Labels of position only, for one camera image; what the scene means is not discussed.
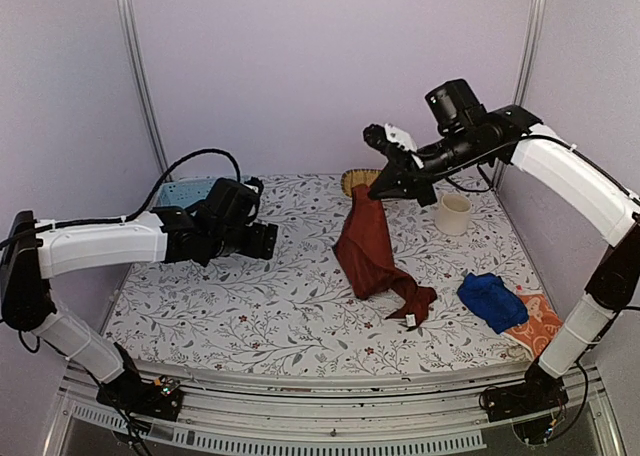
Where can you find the brown towel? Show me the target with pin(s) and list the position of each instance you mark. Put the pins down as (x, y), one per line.
(364, 253)

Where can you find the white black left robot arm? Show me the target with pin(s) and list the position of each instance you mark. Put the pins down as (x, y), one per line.
(53, 272)

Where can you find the cream cylindrical cup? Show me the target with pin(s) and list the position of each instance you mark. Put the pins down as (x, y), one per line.
(453, 214)

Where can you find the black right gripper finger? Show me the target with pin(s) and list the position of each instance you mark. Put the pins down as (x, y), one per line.
(423, 194)
(391, 182)

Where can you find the blue rolled towel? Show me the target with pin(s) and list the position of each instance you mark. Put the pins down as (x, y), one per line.
(487, 297)

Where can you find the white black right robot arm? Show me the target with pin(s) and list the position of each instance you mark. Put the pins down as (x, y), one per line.
(606, 210)

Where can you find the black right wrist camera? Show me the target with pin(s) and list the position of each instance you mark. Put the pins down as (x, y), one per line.
(455, 107)

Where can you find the aluminium frame post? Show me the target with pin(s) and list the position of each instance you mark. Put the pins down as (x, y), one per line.
(134, 52)
(532, 38)

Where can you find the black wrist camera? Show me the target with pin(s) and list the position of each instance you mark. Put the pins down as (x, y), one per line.
(455, 107)
(235, 202)

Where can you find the woven bamboo tray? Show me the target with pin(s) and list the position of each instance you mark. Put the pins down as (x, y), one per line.
(353, 178)

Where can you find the light blue plastic basket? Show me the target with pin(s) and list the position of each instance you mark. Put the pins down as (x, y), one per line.
(183, 193)

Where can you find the aluminium front rail base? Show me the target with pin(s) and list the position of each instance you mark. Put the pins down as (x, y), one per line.
(227, 413)

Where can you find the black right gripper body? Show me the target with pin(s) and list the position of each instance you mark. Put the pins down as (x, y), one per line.
(462, 152)

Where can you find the left aluminium frame post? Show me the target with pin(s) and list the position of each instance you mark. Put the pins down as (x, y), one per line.
(134, 52)

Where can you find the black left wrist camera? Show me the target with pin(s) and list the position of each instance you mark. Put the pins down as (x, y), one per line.
(235, 202)

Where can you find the right aluminium frame post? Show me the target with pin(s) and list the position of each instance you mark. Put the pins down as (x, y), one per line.
(532, 38)

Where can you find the orange patterned towel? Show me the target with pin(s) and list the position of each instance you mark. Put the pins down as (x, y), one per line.
(541, 327)

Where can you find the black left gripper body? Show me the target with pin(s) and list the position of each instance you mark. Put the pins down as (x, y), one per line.
(260, 246)

